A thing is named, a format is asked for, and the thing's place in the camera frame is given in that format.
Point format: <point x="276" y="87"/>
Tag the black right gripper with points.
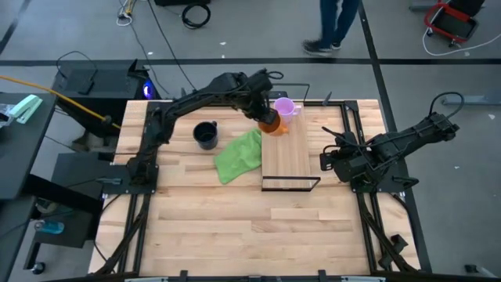
<point x="346" y="140"/>

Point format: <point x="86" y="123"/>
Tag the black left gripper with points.
<point x="258" y="105"/>

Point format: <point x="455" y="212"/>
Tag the orange mug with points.
<point x="280" y="129"/>

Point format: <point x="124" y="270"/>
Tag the pink mug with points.
<point x="285" y="107"/>

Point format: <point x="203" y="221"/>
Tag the wooden shelf with black frame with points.
<point x="285" y="156"/>

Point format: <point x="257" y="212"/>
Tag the black mug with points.
<point x="205" y="137"/>

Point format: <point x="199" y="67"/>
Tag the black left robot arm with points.
<point x="188" y="100"/>

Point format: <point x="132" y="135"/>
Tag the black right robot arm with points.
<point x="411" y="138"/>

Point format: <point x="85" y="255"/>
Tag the black flat box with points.
<point x="280" y="95"/>

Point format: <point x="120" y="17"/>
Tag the green microfibre cloth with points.
<point x="238" y="156"/>

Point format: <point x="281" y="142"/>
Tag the walking person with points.
<point x="329" y="19"/>

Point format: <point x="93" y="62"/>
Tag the grey stand foot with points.
<point x="477" y="100"/>

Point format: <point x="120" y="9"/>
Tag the black floor box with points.
<point x="176" y="2"/>

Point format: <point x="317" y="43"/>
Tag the red and black cart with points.
<point x="454" y="23"/>

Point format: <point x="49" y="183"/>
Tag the black computer case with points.
<point x="102" y="90"/>

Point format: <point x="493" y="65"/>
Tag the black side platform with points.
<point x="78" y="239"/>

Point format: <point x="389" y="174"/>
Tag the mint green stapler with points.
<point x="27" y="107"/>

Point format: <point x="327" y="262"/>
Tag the blue bottle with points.
<point x="51" y="227"/>

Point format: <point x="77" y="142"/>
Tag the black desk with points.
<point x="23" y="156"/>

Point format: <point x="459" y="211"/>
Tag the black castor wheel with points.
<point x="38" y="268"/>

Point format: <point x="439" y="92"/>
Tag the black frame bracket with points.
<point x="327" y="99"/>
<point x="184" y="94"/>

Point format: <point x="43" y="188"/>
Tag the black aluminium table frame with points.
<point x="138" y="243"/>

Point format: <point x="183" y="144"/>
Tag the grey floor bracket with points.
<point x="481" y="272"/>

